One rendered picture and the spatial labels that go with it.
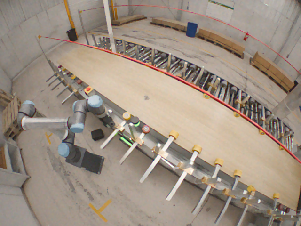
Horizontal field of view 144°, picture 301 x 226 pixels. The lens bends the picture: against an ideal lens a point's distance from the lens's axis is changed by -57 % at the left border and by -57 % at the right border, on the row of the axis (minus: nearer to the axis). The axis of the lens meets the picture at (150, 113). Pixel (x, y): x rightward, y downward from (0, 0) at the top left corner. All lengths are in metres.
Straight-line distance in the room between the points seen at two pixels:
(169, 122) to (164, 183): 1.08
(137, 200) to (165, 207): 0.44
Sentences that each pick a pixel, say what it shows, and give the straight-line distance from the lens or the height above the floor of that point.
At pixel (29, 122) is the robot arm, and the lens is 1.01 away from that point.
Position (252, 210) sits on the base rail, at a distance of 1.82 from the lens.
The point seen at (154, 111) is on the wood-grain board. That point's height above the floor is 0.90.
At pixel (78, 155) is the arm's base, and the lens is 1.51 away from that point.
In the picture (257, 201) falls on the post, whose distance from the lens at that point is 1.21.
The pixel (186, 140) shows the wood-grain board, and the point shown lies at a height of 0.90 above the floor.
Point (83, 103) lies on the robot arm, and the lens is 0.82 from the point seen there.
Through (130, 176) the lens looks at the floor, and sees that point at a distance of 1.91.
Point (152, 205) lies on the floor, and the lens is 1.94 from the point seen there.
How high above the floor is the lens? 1.89
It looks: 57 degrees down
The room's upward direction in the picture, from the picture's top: 2 degrees clockwise
